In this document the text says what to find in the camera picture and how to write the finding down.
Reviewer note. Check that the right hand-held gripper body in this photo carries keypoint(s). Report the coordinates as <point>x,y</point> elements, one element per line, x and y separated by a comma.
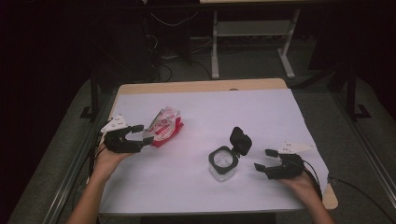
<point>289,169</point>

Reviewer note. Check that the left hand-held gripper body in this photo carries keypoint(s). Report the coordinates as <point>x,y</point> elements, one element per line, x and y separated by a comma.
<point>116,144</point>

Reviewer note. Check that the red and white snack bag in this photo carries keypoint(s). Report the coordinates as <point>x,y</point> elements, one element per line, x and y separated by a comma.
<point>163,129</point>

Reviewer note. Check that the clear jar with black lid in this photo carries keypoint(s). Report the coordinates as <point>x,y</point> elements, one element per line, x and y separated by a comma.
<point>222,161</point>

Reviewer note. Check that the person's left hand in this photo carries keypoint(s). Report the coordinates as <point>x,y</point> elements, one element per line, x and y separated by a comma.
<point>107,161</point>

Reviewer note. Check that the person's right hand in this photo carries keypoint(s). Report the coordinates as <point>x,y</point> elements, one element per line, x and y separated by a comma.
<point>305,188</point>

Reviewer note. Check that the black metal stand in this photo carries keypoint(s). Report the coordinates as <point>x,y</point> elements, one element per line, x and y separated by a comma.
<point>351,93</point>
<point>94,96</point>

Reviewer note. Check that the white paper sheet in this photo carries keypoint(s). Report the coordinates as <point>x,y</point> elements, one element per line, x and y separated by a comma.
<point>186,186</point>

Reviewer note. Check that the wooden table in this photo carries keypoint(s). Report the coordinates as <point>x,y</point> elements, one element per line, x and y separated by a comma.
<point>186,86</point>

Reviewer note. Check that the aluminium rail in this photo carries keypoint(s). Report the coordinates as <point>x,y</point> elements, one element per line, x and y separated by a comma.
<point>70,174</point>
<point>370,155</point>

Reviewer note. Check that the white metal desk frame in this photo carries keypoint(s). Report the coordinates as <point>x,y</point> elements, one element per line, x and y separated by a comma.
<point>214,46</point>

